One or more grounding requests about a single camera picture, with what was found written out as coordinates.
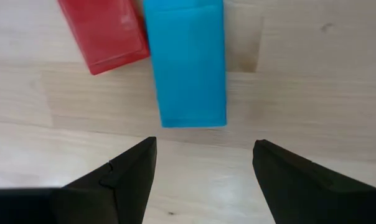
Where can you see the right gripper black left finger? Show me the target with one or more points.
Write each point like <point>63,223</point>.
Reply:
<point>82,205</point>

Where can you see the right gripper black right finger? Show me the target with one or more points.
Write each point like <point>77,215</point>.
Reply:
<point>315,199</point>

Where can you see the red plastic box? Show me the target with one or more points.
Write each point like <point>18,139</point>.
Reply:
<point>104,34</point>

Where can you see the cyan plastic box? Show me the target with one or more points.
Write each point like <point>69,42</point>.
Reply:
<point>188,62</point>

